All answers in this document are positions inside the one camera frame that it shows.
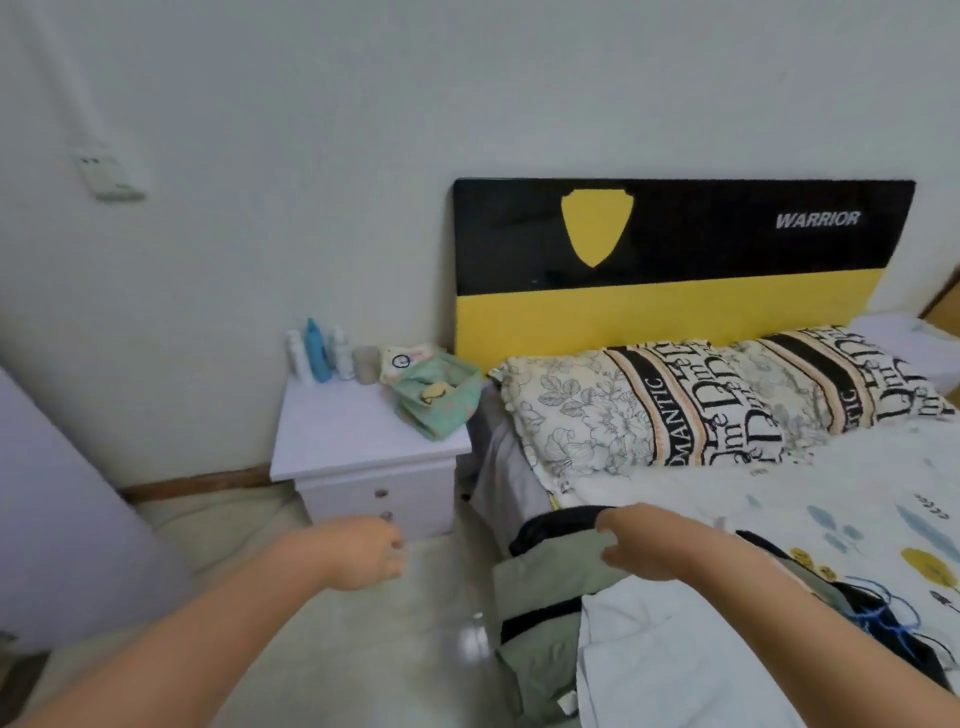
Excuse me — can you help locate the blue plastic bottle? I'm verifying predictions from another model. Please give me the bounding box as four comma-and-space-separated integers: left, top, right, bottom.
305, 317, 333, 384

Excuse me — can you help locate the white plastic bottle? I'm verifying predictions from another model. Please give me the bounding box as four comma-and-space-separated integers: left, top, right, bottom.
286, 329, 313, 384

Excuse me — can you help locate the person's right hand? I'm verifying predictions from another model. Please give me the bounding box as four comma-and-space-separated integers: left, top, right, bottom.
595, 502, 727, 585

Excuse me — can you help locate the white printed t-shirt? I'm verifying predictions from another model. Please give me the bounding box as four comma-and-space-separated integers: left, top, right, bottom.
573, 573, 811, 728

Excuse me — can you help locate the white printed pouch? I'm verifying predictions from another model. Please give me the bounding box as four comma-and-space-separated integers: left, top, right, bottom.
378, 343, 440, 388

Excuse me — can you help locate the white leaf print quilt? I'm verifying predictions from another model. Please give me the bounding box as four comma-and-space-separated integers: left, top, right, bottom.
554, 419, 960, 728

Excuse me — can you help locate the yellow black bed headboard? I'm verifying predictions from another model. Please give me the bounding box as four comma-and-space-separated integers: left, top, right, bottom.
452, 177, 918, 376

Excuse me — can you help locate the person's left forearm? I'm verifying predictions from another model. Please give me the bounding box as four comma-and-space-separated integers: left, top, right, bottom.
14, 528, 339, 728

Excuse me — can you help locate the blue plastic hanger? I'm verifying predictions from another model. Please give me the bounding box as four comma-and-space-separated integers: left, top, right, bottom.
847, 573, 928, 661

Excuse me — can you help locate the sage green shirt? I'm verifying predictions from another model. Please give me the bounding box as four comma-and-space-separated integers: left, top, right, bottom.
491, 528, 639, 728

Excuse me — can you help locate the white nightstand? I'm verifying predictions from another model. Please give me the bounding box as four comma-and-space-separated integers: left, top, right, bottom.
847, 313, 960, 410
268, 359, 474, 541

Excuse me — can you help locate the pale green plastic bag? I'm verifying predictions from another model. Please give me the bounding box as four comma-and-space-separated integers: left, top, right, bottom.
393, 352, 483, 442

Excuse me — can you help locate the clear plastic bottle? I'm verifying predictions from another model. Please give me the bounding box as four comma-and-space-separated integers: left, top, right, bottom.
329, 326, 355, 382

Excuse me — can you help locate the lilac wardrobe door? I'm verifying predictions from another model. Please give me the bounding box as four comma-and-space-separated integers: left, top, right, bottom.
0, 365, 198, 728

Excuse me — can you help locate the white wall socket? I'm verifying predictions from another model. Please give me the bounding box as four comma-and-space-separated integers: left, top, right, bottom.
71, 146, 148, 204

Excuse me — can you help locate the grey bed sheet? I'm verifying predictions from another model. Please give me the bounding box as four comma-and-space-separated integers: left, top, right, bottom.
468, 382, 560, 556

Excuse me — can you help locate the black white printed pillow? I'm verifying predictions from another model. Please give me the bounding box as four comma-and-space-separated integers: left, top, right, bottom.
723, 323, 958, 451
488, 341, 789, 481

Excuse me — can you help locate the person's right forearm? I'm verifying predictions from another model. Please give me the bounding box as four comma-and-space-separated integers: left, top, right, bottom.
697, 524, 960, 728

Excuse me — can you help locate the white cable conduit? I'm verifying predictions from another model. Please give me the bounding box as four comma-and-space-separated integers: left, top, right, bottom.
22, 0, 114, 155

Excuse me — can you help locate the person's left hand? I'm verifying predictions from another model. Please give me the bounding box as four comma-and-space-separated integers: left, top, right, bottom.
318, 515, 408, 594

